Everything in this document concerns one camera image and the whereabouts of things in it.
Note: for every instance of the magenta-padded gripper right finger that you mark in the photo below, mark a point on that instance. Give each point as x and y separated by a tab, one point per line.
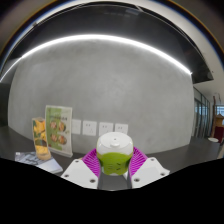
148	171

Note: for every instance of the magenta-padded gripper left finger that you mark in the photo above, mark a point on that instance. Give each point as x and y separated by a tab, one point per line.
81	171

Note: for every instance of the grey printed magazine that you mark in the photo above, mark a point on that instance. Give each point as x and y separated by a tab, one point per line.
43	161

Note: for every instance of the large green acrylic sign stand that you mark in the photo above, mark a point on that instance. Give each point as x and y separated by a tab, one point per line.
60	131

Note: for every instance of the small orange sign stand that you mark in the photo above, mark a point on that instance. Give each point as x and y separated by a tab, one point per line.
40	138

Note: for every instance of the glass partition with dark frames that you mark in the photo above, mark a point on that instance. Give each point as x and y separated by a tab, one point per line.
201	115

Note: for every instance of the ceiling light strip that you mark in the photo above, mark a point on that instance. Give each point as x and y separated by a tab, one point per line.
100	36

